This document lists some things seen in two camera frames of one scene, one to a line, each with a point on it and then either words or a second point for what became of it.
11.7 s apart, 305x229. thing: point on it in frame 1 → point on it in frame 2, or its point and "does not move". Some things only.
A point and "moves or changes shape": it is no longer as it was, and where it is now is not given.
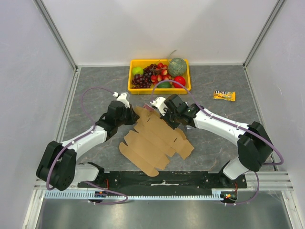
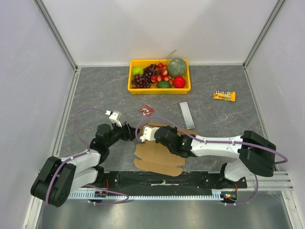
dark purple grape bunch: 141,81 does not move
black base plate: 165,181 does not move
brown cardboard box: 153,141 moves or changes shape
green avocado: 164,85 does not move
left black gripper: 134,117 → 129,133
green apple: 137,70 does not move
